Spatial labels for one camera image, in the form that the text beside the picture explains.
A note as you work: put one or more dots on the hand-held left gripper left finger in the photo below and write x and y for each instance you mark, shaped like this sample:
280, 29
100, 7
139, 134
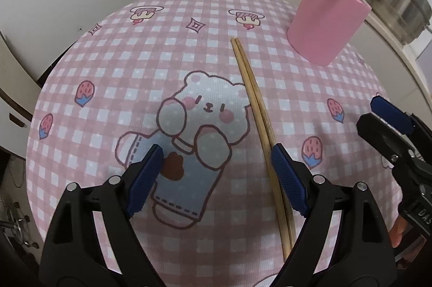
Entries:
145, 182

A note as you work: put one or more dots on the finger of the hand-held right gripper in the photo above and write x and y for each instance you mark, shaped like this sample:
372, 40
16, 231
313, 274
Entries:
388, 113
422, 133

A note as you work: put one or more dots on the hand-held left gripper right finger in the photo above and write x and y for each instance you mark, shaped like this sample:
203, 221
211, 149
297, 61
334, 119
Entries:
290, 182

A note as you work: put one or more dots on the slim wooden chopstick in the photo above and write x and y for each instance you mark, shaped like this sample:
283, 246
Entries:
250, 94
256, 93

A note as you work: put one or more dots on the pink cup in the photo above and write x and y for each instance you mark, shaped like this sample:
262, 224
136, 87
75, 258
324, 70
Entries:
320, 23

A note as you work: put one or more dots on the person's right hand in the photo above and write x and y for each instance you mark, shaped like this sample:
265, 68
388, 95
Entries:
396, 233

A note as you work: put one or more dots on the pink checkered printed tablecloth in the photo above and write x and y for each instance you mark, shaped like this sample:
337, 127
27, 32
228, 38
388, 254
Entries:
135, 70

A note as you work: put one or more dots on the white side furniture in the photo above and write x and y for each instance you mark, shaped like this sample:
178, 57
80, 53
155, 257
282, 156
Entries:
17, 97

